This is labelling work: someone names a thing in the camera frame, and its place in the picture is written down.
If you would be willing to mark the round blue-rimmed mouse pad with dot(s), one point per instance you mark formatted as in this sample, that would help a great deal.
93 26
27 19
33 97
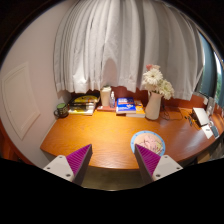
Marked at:
138 137

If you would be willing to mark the white paper sheet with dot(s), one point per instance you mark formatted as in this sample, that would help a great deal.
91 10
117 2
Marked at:
207 131

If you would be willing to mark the white pleated curtain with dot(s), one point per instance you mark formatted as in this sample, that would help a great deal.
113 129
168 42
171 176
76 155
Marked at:
126 43

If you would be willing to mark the pink computer mouse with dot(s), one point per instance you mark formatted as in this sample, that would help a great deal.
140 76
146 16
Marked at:
151 142

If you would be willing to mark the dark mug with green inside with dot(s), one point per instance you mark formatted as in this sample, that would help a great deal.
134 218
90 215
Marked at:
62 110

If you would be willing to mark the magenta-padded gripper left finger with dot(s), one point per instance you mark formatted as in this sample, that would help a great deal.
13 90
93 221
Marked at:
61 166

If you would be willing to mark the small clear spray bottle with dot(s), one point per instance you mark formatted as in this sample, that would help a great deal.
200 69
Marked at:
112 100

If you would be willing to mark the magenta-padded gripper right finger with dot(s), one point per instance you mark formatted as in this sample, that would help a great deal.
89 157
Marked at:
165 166

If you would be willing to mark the grey laptop computer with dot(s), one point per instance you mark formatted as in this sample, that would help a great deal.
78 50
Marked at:
201 116

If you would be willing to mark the yellow-spined thick book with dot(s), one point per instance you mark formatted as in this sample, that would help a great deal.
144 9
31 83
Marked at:
81 112

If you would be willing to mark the glass window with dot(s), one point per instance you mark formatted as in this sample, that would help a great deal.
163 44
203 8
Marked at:
211 73

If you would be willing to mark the flat red notebook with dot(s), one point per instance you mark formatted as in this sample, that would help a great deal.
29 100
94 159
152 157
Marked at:
106 108

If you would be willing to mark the white ceramic vase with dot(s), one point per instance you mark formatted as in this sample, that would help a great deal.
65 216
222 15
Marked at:
153 106

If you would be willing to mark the white flower bouquet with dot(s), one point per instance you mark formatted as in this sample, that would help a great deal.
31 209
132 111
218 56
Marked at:
155 78

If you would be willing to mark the orange-covered book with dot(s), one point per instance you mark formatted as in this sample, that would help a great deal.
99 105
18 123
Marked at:
140 110

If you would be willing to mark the blue-covered book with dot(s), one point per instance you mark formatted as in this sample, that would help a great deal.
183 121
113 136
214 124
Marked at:
125 105

